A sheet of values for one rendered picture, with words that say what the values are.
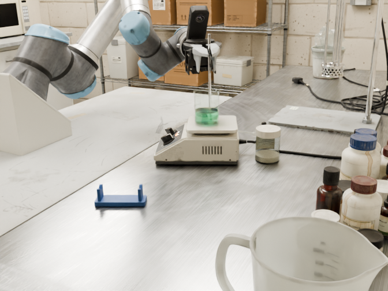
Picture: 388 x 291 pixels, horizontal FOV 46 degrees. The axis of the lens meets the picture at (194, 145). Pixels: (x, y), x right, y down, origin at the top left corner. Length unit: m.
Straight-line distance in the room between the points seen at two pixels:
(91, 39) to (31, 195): 0.64
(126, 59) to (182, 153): 2.66
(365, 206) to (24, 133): 0.84
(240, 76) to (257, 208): 2.51
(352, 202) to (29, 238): 0.54
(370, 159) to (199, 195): 0.34
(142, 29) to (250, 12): 2.08
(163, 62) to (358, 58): 2.32
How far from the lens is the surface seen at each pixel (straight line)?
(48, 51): 1.37
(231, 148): 1.07
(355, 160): 0.90
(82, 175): 1.08
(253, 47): 3.63
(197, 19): 1.16
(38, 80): 1.34
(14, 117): 1.22
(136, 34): 1.21
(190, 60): 1.14
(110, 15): 1.53
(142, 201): 0.91
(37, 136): 1.27
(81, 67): 1.46
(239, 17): 3.26
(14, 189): 1.06
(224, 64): 3.39
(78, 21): 4.48
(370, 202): 0.77
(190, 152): 1.07
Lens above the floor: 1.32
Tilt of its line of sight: 20 degrees down
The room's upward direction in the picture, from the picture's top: 1 degrees counter-clockwise
